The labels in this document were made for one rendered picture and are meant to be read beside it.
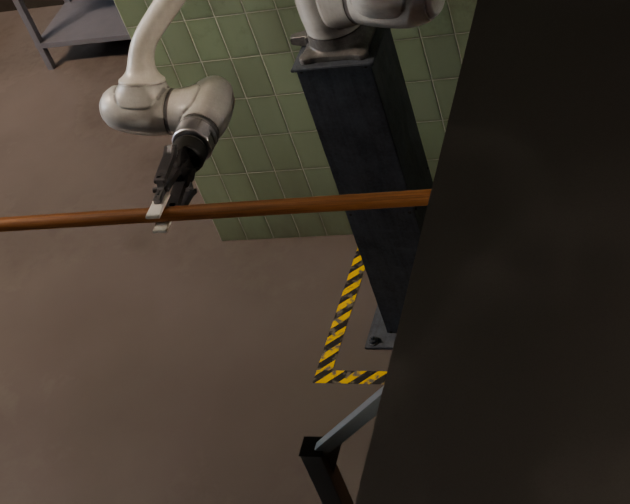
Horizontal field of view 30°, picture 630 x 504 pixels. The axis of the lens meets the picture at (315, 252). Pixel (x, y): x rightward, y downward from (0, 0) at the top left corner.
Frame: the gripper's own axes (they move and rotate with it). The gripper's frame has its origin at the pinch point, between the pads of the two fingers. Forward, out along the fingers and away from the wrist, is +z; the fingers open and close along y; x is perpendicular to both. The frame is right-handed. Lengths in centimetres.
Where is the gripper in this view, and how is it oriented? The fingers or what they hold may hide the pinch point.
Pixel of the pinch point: (161, 213)
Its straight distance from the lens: 232.5
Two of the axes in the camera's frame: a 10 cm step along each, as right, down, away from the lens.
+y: 2.7, 7.2, 6.4
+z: -2.2, 7.0, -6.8
